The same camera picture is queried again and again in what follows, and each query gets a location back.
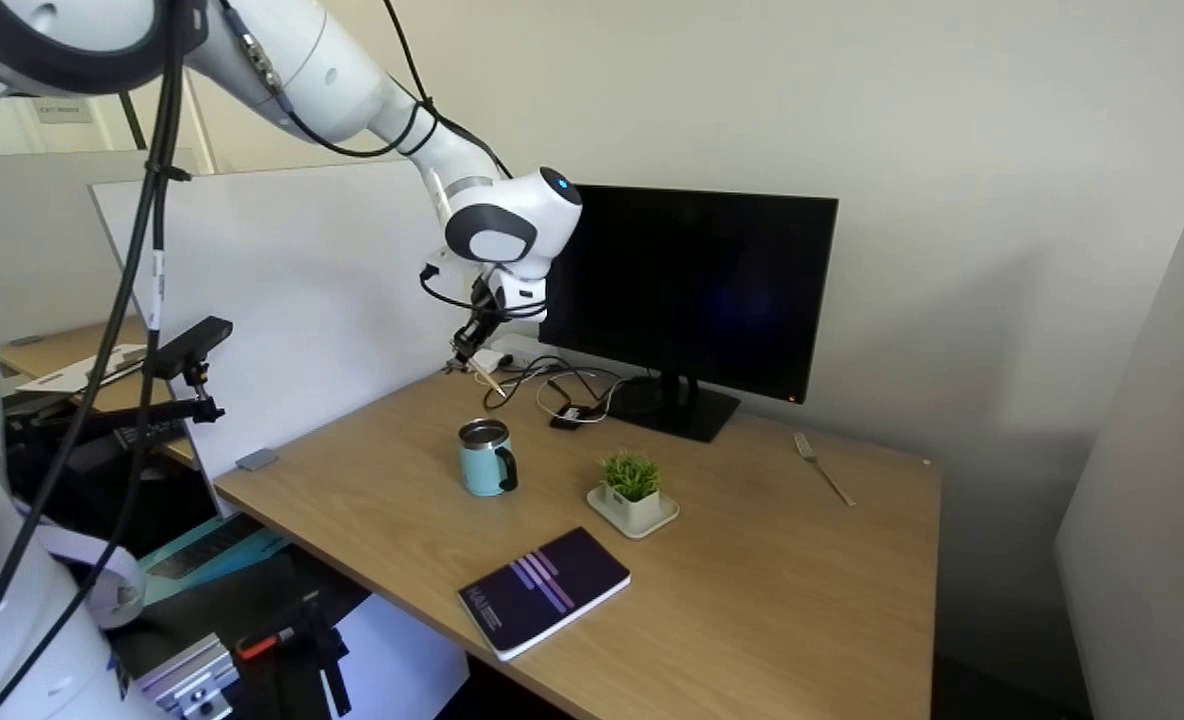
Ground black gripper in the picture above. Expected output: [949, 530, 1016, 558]
[448, 296, 505, 375]

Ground slim tan pen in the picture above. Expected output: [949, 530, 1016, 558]
[473, 356, 513, 403]

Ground white divider panel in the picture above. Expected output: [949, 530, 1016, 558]
[89, 155, 487, 483]

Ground black monitor stand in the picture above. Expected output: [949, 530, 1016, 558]
[607, 373, 745, 450]

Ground black computer monitor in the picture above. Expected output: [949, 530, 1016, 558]
[534, 181, 845, 409]

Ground small potted green plant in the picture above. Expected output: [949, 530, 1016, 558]
[584, 483, 682, 545]

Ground dark purple striped notebook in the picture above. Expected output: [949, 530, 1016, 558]
[456, 524, 637, 663]

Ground black clamp with orange mark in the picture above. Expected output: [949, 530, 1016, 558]
[232, 590, 359, 720]

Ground thin silver utensil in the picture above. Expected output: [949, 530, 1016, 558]
[787, 431, 858, 512]

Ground white papers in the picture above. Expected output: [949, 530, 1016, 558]
[16, 341, 151, 402]

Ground grey divider panel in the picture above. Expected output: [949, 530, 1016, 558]
[1051, 173, 1184, 720]

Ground thick black desk cable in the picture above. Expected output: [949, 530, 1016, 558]
[487, 348, 625, 422]

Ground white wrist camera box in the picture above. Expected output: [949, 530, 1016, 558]
[487, 272, 552, 326]

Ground teal mug with black handle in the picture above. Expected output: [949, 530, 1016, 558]
[456, 417, 524, 503]

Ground white looped cable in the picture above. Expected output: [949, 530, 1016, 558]
[555, 387, 620, 428]

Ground black camera on stand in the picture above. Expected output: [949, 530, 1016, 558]
[136, 313, 238, 431]

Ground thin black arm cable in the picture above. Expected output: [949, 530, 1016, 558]
[376, 0, 515, 184]

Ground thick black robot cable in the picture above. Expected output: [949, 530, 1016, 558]
[0, 0, 211, 720]

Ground silver metal bracket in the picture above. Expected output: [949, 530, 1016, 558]
[136, 631, 243, 720]

